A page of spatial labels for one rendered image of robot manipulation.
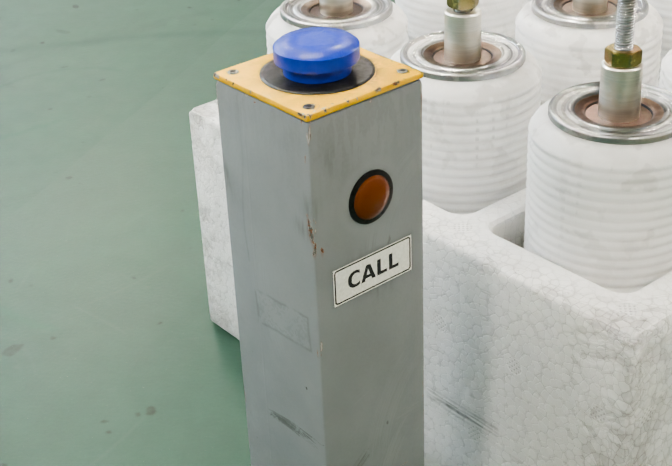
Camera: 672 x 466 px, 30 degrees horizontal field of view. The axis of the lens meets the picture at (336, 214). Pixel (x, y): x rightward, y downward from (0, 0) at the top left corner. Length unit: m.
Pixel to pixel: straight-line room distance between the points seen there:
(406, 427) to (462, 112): 0.18
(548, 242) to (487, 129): 0.08
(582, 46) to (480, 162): 0.11
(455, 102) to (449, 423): 0.20
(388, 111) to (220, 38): 0.96
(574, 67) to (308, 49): 0.28
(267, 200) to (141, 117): 0.75
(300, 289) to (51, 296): 0.47
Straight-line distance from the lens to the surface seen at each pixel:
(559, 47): 0.81
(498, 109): 0.73
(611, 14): 0.84
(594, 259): 0.69
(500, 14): 0.89
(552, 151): 0.67
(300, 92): 0.56
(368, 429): 0.65
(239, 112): 0.58
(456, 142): 0.74
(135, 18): 1.61
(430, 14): 0.89
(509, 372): 0.71
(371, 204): 0.58
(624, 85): 0.68
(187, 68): 1.44
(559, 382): 0.69
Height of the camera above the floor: 0.54
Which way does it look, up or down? 29 degrees down
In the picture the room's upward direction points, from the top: 3 degrees counter-clockwise
